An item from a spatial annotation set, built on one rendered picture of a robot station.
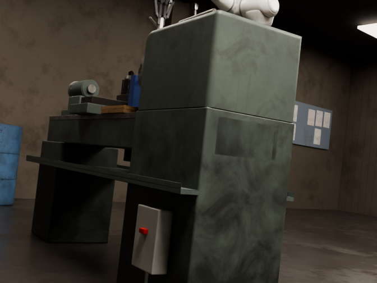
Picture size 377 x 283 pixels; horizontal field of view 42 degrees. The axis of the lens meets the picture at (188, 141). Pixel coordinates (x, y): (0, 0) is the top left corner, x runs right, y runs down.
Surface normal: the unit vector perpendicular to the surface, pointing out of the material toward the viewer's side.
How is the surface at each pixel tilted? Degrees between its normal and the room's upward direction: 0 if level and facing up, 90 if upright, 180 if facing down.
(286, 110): 90
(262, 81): 90
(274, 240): 90
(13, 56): 90
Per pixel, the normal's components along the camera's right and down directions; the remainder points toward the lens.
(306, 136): 0.65, 0.04
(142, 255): -0.83, -0.11
